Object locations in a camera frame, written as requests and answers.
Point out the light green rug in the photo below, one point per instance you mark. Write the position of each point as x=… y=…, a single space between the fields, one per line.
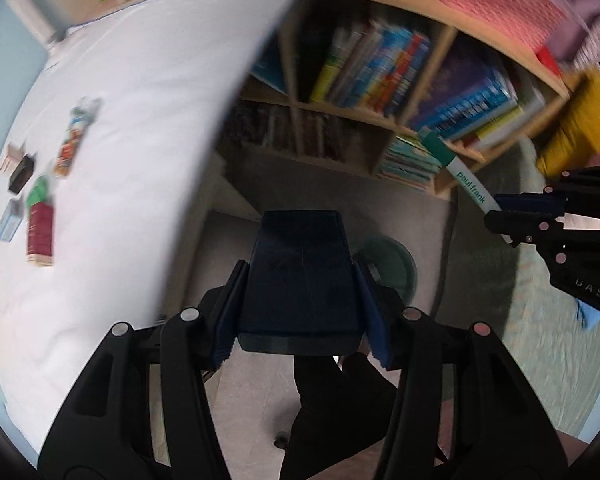
x=505 y=310

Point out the teal round bin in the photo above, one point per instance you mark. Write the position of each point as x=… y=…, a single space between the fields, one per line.
x=390 y=265

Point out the row of thin books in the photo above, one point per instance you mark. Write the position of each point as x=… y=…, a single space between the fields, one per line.
x=335 y=137
x=260 y=127

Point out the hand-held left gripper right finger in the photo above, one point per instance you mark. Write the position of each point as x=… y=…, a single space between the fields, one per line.
x=377 y=330

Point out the wooden bookshelf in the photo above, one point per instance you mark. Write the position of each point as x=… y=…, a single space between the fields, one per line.
x=375 y=130

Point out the row of colourful upright books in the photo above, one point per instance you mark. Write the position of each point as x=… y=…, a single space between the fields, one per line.
x=375 y=70

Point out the white desk with drawers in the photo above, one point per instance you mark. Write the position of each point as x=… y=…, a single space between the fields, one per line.
x=145 y=160

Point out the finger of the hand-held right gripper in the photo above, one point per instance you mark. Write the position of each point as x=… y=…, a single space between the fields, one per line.
x=515 y=222
x=525 y=201

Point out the red box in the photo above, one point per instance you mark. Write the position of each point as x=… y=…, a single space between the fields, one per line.
x=549 y=60

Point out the pink plastic basket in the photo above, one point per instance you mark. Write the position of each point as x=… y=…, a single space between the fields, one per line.
x=490 y=5

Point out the dark blue box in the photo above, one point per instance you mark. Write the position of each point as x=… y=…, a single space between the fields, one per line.
x=300 y=285

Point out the black slim box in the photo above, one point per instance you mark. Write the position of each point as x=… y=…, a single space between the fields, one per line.
x=22 y=174

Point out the small tan box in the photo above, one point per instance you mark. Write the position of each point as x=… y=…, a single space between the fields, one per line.
x=12 y=154

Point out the colourful snack packet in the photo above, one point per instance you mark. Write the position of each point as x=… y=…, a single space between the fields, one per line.
x=75 y=135

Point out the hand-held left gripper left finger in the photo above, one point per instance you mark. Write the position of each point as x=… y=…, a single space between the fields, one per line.
x=225 y=330

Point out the yellow cushion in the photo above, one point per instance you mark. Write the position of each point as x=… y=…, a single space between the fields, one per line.
x=580 y=135

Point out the person's black trouser leg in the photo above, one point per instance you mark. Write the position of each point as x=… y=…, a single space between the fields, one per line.
x=330 y=410

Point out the white green-capped tube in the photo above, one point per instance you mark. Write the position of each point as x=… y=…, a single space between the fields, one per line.
x=460 y=175

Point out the maroon box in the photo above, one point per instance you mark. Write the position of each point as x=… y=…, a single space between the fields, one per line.
x=41 y=232

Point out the light blue box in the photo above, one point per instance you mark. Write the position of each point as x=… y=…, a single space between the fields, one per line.
x=10 y=217

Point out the stack of teal thin books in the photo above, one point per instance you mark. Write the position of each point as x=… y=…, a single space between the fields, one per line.
x=410 y=162

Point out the small green box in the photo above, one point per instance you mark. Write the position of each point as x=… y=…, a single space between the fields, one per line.
x=39 y=190

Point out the blue picture book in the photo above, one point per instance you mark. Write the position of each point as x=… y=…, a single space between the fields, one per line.
x=270 y=70

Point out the stack of purple blue books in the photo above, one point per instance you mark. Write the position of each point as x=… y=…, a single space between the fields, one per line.
x=470 y=105

